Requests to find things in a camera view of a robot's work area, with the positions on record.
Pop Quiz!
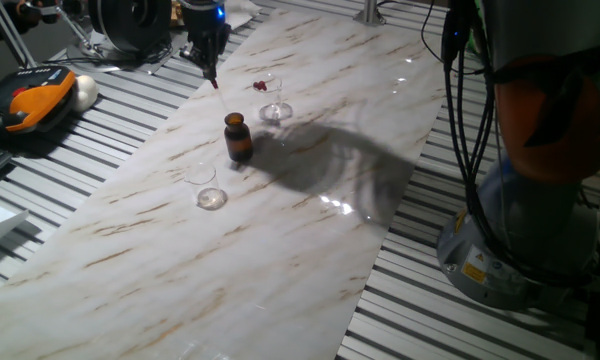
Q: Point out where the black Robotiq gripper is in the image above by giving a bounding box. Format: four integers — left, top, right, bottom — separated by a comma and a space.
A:
179, 0, 233, 81

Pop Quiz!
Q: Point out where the small metal tripod device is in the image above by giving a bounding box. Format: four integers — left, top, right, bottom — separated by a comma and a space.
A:
18, 1, 104, 57

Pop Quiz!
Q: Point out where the person hand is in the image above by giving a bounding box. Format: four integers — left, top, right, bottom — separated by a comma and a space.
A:
15, 1, 46, 25

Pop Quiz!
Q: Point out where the dark grey flat sheet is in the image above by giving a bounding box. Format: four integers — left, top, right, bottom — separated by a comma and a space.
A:
64, 27, 191, 75

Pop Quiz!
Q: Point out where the gold foil packet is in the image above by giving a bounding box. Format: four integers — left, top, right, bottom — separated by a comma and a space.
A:
168, 0, 187, 27

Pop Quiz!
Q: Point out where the crumpled white paper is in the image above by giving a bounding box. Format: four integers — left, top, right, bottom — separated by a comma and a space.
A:
223, 0, 264, 29

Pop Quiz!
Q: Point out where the brown glass bottle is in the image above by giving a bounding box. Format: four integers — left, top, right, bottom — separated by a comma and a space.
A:
223, 112, 255, 164

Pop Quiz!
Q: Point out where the clear glass beaker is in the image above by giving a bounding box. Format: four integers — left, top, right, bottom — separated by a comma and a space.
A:
252, 73, 294, 124
183, 162, 229, 211

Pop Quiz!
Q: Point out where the black filament spool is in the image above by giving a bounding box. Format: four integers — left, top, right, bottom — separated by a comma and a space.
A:
87, 0, 174, 56

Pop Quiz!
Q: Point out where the white round object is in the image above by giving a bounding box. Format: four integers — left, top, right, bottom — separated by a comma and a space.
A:
72, 74, 100, 113

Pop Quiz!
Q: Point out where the orange black teach pendant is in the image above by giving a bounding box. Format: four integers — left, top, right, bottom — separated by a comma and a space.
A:
0, 65, 77, 136

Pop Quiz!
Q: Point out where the marble pattern sheet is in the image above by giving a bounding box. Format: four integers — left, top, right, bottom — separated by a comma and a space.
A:
0, 7, 451, 360

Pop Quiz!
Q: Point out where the aluminium frame post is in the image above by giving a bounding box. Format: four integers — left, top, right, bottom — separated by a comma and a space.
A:
353, 0, 387, 26

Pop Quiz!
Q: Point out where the aluminium frame strut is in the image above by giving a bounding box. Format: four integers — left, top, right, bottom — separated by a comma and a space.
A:
0, 0, 37, 69

